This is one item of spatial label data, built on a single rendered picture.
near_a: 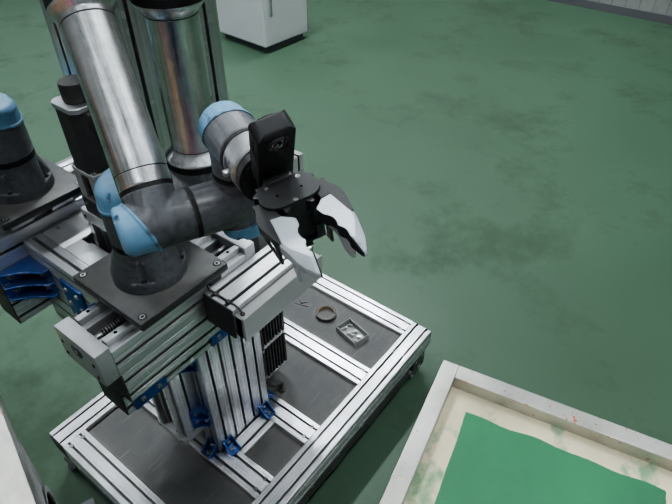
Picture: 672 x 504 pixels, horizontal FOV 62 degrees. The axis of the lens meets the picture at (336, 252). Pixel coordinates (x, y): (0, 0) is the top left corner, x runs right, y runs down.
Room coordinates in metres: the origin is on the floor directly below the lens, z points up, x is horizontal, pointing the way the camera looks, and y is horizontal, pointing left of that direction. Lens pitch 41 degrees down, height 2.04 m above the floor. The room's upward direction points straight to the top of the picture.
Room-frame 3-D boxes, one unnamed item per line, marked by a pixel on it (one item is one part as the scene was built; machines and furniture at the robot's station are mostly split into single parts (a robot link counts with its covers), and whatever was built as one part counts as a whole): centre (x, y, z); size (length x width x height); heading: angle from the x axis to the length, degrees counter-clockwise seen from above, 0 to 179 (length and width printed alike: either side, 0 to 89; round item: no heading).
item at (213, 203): (0.68, 0.15, 1.56); 0.11 x 0.08 x 0.11; 118
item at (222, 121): (0.69, 0.14, 1.65); 0.11 x 0.08 x 0.09; 28
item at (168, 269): (0.86, 0.38, 1.31); 0.15 x 0.15 x 0.10
